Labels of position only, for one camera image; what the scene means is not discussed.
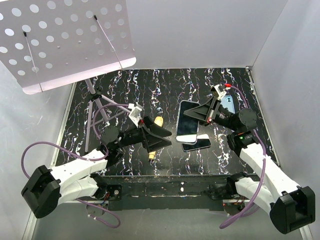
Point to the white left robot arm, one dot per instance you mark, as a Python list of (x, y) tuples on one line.
[(47, 187)]

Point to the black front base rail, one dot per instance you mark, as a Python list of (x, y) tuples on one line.
[(173, 192)]

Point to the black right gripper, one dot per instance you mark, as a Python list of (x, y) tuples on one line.
[(205, 113)]

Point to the light blue phone case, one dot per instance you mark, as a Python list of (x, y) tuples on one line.
[(227, 103)]

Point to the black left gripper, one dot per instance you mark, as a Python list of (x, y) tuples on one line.
[(149, 136)]

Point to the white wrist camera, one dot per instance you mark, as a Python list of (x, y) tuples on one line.
[(220, 90), (135, 113)]

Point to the spare phone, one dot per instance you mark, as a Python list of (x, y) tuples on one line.
[(186, 127)]

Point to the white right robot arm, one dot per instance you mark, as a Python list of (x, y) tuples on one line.
[(289, 205)]

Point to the white music stand tripod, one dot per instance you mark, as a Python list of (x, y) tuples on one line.
[(102, 119)]

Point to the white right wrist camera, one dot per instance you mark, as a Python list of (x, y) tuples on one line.
[(220, 90)]

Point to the white perforated music stand desk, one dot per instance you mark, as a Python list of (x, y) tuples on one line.
[(46, 44)]

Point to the black smartphone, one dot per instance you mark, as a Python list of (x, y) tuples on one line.
[(202, 142)]

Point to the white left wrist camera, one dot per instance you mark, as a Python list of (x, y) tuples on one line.
[(135, 113)]

